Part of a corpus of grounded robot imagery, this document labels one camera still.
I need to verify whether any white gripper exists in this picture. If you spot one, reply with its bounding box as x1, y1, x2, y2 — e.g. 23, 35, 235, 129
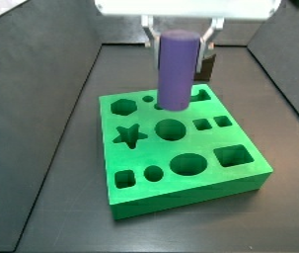
95, 0, 282, 72

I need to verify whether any green shape sorter board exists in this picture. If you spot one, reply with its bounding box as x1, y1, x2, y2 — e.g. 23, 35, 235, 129
99, 84, 273, 219

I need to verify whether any purple cylinder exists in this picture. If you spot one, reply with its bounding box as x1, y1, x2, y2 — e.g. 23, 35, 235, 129
156, 30, 201, 111

